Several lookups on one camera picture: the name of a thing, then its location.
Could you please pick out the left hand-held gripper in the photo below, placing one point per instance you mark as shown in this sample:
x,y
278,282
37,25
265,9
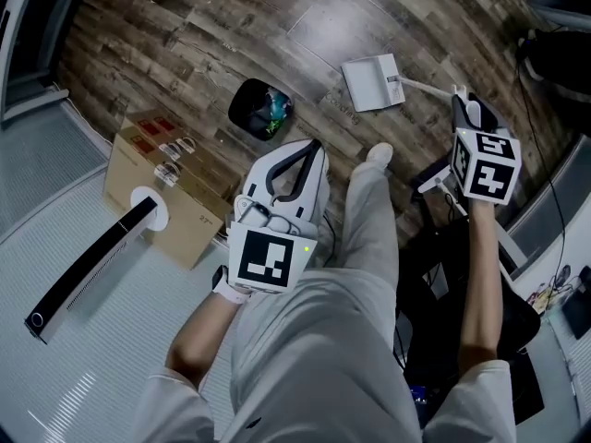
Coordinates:
x,y
265,259

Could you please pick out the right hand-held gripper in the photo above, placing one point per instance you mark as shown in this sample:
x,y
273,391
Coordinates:
x,y
489,169

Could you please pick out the black trash can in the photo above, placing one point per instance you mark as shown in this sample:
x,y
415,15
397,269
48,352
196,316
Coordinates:
x,y
251,106

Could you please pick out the person's right forearm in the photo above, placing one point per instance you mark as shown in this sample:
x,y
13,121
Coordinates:
x,y
480,284

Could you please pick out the person's left forearm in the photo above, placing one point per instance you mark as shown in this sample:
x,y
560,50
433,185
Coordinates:
x,y
203,330

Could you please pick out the crumpled colourful rubbish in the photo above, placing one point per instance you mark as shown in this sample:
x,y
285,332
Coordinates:
x,y
277,109

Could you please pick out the white broom head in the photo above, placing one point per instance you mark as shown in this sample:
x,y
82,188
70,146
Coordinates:
x,y
434,176

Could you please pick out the person's white shoe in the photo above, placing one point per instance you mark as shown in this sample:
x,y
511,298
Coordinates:
x,y
381,152

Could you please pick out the black chair with grey backrest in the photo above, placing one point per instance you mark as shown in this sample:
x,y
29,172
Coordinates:
x,y
561,49

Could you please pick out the brown cardboard box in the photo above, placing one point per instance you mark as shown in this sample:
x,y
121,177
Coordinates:
x,y
184,192

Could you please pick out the white round monitor base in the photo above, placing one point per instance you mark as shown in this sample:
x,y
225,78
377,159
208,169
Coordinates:
x,y
159,215

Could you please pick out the person's light grey trousers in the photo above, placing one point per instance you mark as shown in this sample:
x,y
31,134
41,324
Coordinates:
x,y
323,339

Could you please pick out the black office chair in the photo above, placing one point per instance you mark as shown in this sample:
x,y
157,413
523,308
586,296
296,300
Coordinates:
x,y
434,293

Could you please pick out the black flat device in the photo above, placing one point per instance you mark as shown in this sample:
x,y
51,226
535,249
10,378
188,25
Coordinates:
x,y
577,314

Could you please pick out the person's white shirt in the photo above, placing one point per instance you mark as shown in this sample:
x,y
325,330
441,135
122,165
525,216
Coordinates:
x,y
471,404

